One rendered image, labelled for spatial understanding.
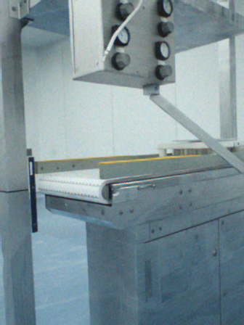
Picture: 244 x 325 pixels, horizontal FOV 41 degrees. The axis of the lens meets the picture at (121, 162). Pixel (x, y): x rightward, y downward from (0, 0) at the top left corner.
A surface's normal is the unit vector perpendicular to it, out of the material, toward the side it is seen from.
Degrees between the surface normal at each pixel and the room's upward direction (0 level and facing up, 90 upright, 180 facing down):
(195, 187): 90
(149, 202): 90
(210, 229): 90
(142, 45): 90
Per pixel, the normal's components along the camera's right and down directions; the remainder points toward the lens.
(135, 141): -0.65, 0.07
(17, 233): 0.68, 0.01
